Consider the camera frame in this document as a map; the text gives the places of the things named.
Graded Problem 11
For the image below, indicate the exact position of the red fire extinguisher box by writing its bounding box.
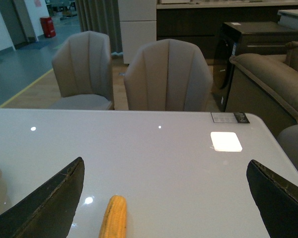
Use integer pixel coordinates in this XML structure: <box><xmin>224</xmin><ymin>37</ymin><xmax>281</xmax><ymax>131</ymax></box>
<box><xmin>40</xmin><ymin>17</ymin><xmax>56</xmax><ymax>38</ymax></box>

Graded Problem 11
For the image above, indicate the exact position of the table corner label sticker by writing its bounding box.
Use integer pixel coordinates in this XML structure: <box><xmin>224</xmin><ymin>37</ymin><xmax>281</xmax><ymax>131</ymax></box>
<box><xmin>211</xmin><ymin>112</ymin><xmax>250</xmax><ymax>123</ymax></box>

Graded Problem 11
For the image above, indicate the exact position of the dark kitchen counter cabinet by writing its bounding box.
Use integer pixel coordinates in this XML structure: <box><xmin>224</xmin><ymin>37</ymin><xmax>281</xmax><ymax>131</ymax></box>
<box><xmin>156</xmin><ymin>0</ymin><xmax>298</xmax><ymax>60</ymax></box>

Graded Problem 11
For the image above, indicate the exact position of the yellow corn cob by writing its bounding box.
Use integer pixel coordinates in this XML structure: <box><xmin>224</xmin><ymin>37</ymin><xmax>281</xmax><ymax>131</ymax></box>
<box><xmin>98</xmin><ymin>195</ymin><xmax>127</xmax><ymax>238</ymax></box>

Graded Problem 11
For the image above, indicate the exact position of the left beige chair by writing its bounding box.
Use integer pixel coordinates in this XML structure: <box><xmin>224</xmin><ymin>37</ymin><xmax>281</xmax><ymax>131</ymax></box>
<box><xmin>50</xmin><ymin>31</ymin><xmax>114</xmax><ymax>110</ymax></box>

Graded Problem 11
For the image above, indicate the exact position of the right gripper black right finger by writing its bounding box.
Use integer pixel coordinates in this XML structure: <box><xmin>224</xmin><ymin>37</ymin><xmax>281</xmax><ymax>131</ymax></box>
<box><xmin>246</xmin><ymin>160</ymin><xmax>298</xmax><ymax>238</ymax></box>

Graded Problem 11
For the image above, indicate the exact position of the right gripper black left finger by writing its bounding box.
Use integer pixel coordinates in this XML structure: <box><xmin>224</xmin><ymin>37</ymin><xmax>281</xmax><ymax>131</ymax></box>
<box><xmin>0</xmin><ymin>157</ymin><xmax>85</xmax><ymax>238</ymax></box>

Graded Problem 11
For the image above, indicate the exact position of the black appliance with label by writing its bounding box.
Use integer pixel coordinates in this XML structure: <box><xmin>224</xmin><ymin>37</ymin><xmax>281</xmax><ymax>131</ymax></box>
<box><xmin>212</xmin><ymin>21</ymin><xmax>298</xmax><ymax>113</ymax></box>

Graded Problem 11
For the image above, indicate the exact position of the right beige chair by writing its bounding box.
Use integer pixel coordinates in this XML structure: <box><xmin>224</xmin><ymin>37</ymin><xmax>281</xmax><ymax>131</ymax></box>
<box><xmin>124</xmin><ymin>39</ymin><xmax>213</xmax><ymax>112</ymax></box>

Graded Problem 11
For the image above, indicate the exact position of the grey chair at right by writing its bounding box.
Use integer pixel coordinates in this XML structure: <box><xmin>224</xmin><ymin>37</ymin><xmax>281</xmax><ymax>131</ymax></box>
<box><xmin>277</xmin><ymin>124</ymin><xmax>298</xmax><ymax>171</ymax></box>

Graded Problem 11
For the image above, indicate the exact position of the beige sofa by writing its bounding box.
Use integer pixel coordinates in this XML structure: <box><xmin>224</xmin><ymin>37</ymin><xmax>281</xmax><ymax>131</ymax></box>
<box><xmin>225</xmin><ymin>41</ymin><xmax>298</xmax><ymax>136</ymax></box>

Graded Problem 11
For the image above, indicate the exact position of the white tall cabinet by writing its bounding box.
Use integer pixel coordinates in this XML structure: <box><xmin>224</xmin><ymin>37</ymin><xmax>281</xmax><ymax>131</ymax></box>
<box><xmin>118</xmin><ymin>0</ymin><xmax>157</xmax><ymax>64</ymax></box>

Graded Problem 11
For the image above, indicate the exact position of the grey curtain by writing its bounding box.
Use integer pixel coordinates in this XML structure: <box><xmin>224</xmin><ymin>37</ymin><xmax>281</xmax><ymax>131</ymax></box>
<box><xmin>75</xmin><ymin>0</ymin><xmax>123</xmax><ymax>56</ymax></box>

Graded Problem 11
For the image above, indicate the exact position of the beige chair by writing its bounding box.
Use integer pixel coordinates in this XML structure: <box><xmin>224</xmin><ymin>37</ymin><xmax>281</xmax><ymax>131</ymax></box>
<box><xmin>50</xmin><ymin>31</ymin><xmax>114</xmax><ymax>110</ymax></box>
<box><xmin>124</xmin><ymin>39</ymin><xmax>213</xmax><ymax>112</ymax></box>

